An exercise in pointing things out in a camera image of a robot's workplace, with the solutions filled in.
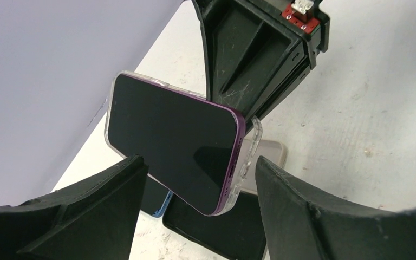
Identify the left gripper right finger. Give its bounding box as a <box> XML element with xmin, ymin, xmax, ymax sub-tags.
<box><xmin>255</xmin><ymin>157</ymin><xmax>416</xmax><ymax>259</ymax></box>

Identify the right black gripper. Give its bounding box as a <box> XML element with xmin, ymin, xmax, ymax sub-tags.
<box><xmin>193</xmin><ymin>1</ymin><xmax>330</xmax><ymax>120</ymax></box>

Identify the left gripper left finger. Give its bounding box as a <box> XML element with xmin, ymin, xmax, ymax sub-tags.
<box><xmin>0</xmin><ymin>155</ymin><xmax>148</xmax><ymax>259</ymax></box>

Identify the black phone case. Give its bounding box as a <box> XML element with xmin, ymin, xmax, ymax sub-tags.
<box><xmin>162</xmin><ymin>192</ymin><xmax>267</xmax><ymax>259</ymax></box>

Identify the phone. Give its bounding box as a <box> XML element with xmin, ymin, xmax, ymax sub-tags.
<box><xmin>140</xmin><ymin>176</ymin><xmax>173</xmax><ymax>218</ymax></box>
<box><xmin>107</xmin><ymin>73</ymin><xmax>246</xmax><ymax>217</ymax></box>

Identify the beige phone case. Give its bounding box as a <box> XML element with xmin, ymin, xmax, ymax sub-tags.
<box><xmin>242</xmin><ymin>138</ymin><xmax>288</xmax><ymax>196</ymax></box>

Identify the clear phone case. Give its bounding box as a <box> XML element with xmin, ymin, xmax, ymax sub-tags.
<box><xmin>103</xmin><ymin>70</ymin><xmax>263</xmax><ymax>216</ymax></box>

